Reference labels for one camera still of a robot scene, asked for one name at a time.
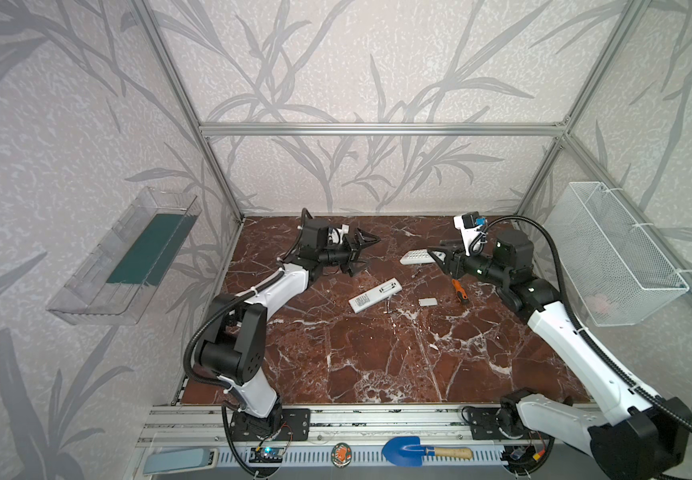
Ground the orange handled screwdriver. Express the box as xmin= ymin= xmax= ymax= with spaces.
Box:
xmin=451 ymin=279 xmax=469 ymax=305

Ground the white remote with coloured buttons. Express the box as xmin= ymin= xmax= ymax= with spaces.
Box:
xmin=400 ymin=249 xmax=435 ymax=266

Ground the white battery cover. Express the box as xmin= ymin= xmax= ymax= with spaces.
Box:
xmin=418 ymin=298 xmax=438 ymax=307

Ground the white remote control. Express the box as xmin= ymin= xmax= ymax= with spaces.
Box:
xmin=349 ymin=278 xmax=402 ymax=313

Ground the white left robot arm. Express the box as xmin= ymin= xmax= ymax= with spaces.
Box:
xmin=182 ymin=209 xmax=380 ymax=421

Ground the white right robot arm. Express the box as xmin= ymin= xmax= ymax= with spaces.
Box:
xmin=427 ymin=229 xmax=692 ymax=479

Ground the pink object in basket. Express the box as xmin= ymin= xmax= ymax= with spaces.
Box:
xmin=584 ymin=294 xmax=613 ymax=315

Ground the small round orange gadget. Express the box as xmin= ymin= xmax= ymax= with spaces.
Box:
xmin=330 ymin=442 xmax=353 ymax=468

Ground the green led circuit board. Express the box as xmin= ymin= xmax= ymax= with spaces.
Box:
xmin=248 ymin=446 xmax=286 ymax=464

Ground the grey flat device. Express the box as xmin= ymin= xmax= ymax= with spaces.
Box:
xmin=143 ymin=447 xmax=219 ymax=476

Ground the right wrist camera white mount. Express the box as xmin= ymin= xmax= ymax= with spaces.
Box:
xmin=453 ymin=211 xmax=487 ymax=250

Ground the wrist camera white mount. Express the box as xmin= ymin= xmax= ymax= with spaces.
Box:
xmin=453 ymin=211 xmax=487 ymax=250
xmin=328 ymin=224 xmax=349 ymax=245

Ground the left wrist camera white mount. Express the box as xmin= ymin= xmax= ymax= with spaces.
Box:
xmin=328 ymin=224 xmax=349 ymax=245

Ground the white wire mesh basket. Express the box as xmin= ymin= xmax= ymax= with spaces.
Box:
xmin=544 ymin=182 xmax=690 ymax=327

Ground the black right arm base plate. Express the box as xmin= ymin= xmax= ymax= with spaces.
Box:
xmin=460 ymin=405 xmax=549 ymax=441

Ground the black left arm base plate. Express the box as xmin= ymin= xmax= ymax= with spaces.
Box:
xmin=229 ymin=408 xmax=312 ymax=442

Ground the blue trowel wooden handle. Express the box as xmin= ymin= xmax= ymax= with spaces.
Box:
xmin=381 ymin=436 xmax=474 ymax=467

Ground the right side wired circuit board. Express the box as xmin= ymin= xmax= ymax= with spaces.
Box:
xmin=501 ymin=443 xmax=553 ymax=476

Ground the clear plastic wall bin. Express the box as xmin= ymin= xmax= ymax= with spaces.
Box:
xmin=47 ymin=187 xmax=202 ymax=326

